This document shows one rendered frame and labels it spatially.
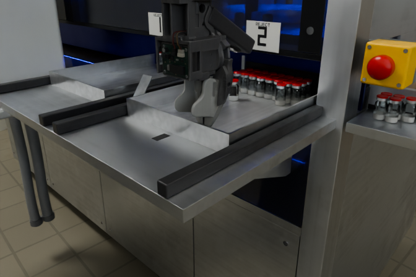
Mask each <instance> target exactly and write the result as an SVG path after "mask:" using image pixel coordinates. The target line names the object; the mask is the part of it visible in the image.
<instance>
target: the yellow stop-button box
mask: <svg viewBox="0 0 416 277"><path fill-rule="evenodd" d="M381 54H384V55H387V56H389V57H391V58H392V59H393V61H394V63H395V70H394V73H393V74H392V75H391V76H390V77H388V78H386V79H384V80H375V79H373V78H371V77H370V76H369V75H368V72H367V69H366V67H367V64H368V62H369V60H370V59H371V58H373V57H375V56H378V55H381ZM360 81H361V83H367V84H370V85H377V86H381V87H388V88H395V89H398V90H403V89H404V88H406V87H408V86H409V85H411V84H413V83H415V81H416V41H411V40H398V39H391V38H379V39H377V40H373V41H369V42H368V43H367V44H366V48H365V55H364V60H363V67H362V74H361V79H360Z"/></svg>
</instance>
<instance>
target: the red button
mask: <svg viewBox="0 0 416 277"><path fill-rule="evenodd" d="M366 69H367V72H368V75H369V76H370V77H371V78H373V79H375V80H384V79H386V78H388V77H390V76H391V75H392V74H393V73H394V70H395V63H394V61H393V59H392V58H391V57H389V56H387V55H384V54H381V55H378V56H375V57H373V58H371V59H370V60H369V62H368V64H367V67H366Z"/></svg>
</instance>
